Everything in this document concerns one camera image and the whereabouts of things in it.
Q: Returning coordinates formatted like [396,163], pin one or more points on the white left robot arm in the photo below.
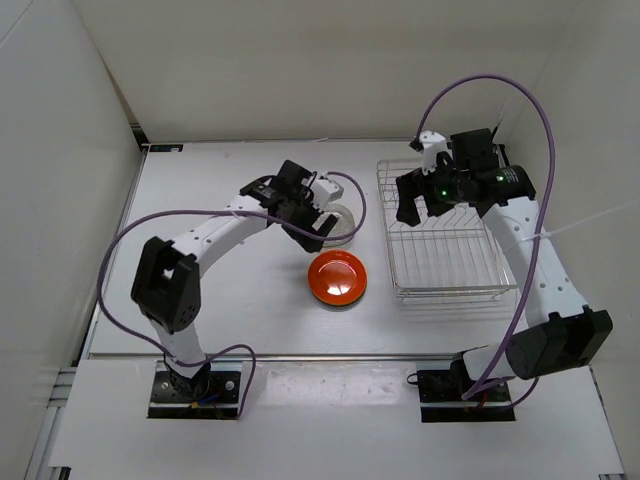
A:
[166,286]

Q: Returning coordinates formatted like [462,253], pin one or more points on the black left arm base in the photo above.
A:
[212,397]

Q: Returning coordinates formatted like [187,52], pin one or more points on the chrome wire dish rack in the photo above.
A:
[443,258]

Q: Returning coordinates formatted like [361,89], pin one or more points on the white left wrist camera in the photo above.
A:
[324,191]

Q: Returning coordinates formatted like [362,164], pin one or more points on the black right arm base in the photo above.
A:
[440,388]

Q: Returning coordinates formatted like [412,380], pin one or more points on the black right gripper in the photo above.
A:
[410,187]

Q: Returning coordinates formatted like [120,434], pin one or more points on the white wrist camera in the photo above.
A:
[429,145]
[324,191]

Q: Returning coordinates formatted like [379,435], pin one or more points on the orange plate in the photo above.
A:
[337,272]

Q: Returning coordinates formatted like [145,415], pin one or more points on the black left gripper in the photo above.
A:
[305,197]

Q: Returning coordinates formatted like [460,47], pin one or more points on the aluminium frame rail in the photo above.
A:
[301,358]

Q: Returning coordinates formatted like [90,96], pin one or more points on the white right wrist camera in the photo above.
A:
[429,145]

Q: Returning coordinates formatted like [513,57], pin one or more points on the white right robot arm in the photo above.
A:
[563,332]

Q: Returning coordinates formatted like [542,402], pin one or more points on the lime green plate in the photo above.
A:
[337,298]

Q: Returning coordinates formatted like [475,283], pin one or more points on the black plate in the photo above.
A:
[342,305]

